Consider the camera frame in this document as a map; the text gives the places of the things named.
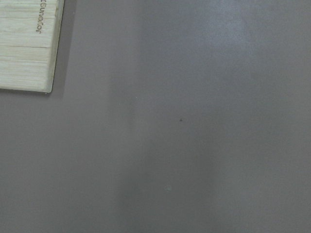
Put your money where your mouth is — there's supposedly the wooden cutting board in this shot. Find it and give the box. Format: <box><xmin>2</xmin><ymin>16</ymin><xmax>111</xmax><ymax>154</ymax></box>
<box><xmin>0</xmin><ymin>0</ymin><xmax>65</xmax><ymax>93</ymax></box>

